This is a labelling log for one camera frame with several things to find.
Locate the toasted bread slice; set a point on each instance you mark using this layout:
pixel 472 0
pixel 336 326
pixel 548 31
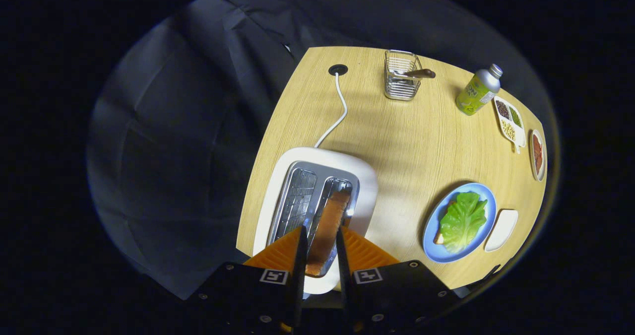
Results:
pixel 327 231

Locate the white toaster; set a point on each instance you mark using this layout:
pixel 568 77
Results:
pixel 364 186

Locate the pile of dark beans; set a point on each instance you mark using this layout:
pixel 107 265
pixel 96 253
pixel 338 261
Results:
pixel 503 109

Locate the brown meat piece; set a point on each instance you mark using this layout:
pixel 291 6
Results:
pixel 539 164
pixel 537 145

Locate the green and silver bottle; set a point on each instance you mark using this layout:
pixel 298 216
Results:
pixel 474 97

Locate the white oval plate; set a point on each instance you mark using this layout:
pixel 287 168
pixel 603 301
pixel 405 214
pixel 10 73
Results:
pixel 538 177

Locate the pile of yellow soybeans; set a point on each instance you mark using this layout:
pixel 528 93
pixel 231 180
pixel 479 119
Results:
pixel 508 130

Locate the pile of green beans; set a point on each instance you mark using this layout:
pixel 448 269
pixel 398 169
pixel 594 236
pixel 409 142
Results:
pixel 516 117

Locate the blue plate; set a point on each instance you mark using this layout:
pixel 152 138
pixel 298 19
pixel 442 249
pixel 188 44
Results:
pixel 483 201

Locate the white divided dish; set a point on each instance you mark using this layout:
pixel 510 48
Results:
pixel 520 137

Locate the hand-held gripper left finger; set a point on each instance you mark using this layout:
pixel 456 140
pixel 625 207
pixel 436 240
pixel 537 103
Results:
pixel 300 275

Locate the white square plate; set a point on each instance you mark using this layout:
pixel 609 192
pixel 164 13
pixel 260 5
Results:
pixel 501 231

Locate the white bread slice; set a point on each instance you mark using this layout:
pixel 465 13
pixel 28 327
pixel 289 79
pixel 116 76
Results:
pixel 438 238

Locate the green lettuce leaf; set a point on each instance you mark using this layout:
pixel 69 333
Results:
pixel 464 221

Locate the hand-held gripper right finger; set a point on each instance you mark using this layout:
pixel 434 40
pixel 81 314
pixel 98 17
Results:
pixel 343 275

